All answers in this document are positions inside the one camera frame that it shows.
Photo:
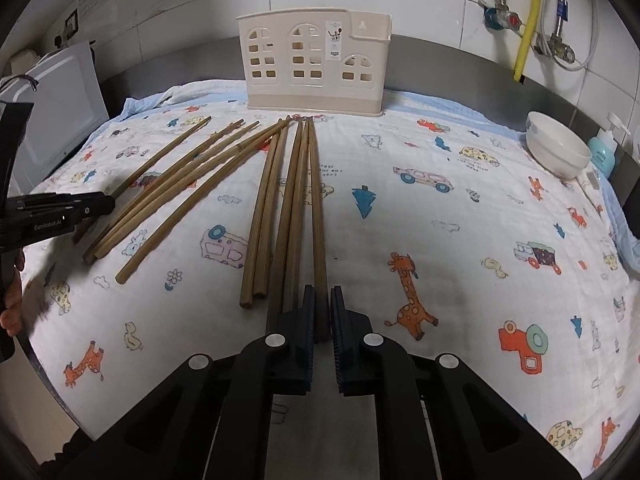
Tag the cartoon print white cloth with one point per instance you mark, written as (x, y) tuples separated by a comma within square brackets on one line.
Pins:
[(439, 224)]

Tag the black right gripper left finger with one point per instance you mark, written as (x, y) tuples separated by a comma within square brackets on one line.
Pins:
[(282, 362)]

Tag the wall power socket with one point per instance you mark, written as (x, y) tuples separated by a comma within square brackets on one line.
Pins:
[(70, 29)]

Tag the white microwave oven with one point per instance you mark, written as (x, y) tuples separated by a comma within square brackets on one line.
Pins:
[(68, 106)]

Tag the red handled water valve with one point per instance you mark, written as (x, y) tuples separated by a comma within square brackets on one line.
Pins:
[(500, 18)]

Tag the teal soap pump bottle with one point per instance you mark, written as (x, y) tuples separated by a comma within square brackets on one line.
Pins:
[(604, 144)]

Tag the white ceramic bowl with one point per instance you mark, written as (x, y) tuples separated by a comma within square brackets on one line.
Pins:
[(556, 147)]

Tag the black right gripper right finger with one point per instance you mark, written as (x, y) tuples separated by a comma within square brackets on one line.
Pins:
[(365, 362)]

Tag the steel water valve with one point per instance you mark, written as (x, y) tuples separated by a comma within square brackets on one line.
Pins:
[(552, 46)]

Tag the wooden chopstick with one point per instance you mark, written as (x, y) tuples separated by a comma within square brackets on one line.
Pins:
[(262, 271), (320, 279), (290, 289), (87, 224), (217, 154), (160, 185), (279, 259), (246, 293), (199, 194)]

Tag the beige plastic utensil holder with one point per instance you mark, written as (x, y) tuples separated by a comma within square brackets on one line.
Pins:
[(317, 59)]

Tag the person's left hand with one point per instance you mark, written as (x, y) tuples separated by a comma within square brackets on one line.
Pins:
[(11, 318)]

